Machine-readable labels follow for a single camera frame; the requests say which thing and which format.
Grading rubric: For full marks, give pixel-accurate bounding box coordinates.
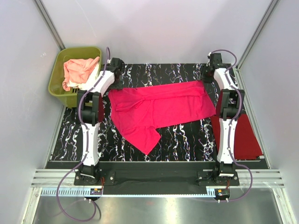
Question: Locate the white cloth in tub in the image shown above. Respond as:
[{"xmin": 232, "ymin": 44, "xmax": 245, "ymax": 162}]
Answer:
[{"xmin": 78, "ymin": 63, "xmax": 100, "ymax": 91}]

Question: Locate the dark red folded t shirt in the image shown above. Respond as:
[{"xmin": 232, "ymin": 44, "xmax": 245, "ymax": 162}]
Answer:
[{"xmin": 211, "ymin": 113, "xmax": 264, "ymax": 161}]

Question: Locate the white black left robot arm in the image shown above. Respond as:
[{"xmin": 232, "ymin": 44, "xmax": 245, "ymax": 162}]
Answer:
[{"xmin": 76, "ymin": 57, "xmax": 125, "ymax": 185}]

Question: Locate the bright pink t shirt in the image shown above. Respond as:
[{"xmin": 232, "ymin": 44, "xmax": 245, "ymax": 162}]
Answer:
[{"xmin": 108, "ymin": 81, "xmax": 216, "ymax": 155}]

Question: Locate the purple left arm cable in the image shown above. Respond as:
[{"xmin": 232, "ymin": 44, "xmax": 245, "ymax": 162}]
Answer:
[{"xmin": 55, "ymin": 46, "xmax": 111, "ymax": 222}]

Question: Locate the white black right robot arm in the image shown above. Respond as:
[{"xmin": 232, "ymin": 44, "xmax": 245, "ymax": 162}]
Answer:
[{"xmin": 201, "ymin": 49, "xmax": 245, "ymax": 185}]

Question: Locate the white slotted cable duct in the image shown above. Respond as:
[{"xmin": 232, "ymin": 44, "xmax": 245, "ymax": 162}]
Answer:
[{"xmin": 41, "ymin": 186, "xmax": 231, "ymax": 196}]

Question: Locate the peach pink cloth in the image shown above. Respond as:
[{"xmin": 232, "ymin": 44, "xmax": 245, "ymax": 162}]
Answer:
[{"xmin": 62, "ymin": 56, "xmax": 100, "ymax": 91}]

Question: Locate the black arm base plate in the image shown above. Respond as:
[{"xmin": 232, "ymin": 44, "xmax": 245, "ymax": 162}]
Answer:
[{"xmin": 74, "ymin": 161, "xmax": 239, "ymax": 196}]

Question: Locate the olive green plastic tub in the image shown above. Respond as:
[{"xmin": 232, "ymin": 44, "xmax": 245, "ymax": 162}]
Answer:
[{"xmin": 48, "ymin": 46, "xmax": 102, "ymax": 108}]

